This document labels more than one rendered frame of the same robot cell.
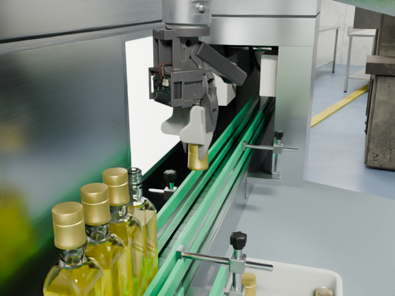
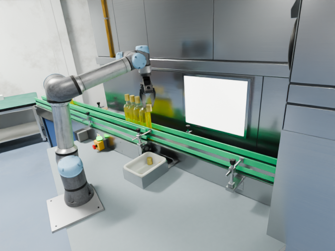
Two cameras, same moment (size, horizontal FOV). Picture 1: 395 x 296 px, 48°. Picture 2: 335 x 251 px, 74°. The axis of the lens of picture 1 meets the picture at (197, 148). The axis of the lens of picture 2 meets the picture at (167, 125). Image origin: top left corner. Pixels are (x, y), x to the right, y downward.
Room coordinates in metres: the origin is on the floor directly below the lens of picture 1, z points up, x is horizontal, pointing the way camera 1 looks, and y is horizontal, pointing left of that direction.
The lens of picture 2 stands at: (1.40, -1.14, 1.58)
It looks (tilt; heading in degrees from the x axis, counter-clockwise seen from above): 23 degrees down; 117
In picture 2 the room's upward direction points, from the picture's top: 5 degrees counter-clockwise
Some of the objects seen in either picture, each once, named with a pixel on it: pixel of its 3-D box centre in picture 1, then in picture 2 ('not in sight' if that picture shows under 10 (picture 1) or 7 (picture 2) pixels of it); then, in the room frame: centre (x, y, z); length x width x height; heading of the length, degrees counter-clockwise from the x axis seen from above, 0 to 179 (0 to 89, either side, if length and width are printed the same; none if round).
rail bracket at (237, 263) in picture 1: (223, 264); (141, 136); (0.66, -0.05, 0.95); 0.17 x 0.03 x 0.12; 74
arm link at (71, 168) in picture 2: not in sight; (72, 171); (0.50, -0.49, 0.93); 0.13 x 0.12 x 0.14; 146
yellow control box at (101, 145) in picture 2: not in sight; (100, 144); (0.23, 0.01, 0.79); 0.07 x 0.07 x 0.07; 74
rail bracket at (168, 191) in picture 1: (162, 197); (190, 133); (0.95, 0.08, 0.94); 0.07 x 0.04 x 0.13; 74
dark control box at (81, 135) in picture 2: not in sight; (81, 135); (-0.04, 0.08, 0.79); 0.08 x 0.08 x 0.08; 74
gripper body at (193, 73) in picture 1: (183, 66); (146, 82); (0.70, 0.02, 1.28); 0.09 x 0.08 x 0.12; 125
